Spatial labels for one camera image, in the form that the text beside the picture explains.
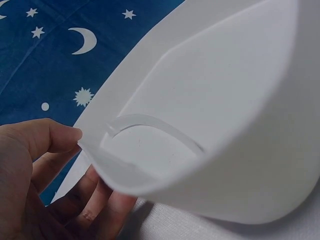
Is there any person's left hand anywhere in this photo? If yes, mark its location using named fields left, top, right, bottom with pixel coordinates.
left=0, top=117, right=139, bottom=240

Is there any white foam sheet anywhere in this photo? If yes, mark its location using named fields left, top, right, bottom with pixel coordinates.
left=50, top=0, right=320, bottom=228

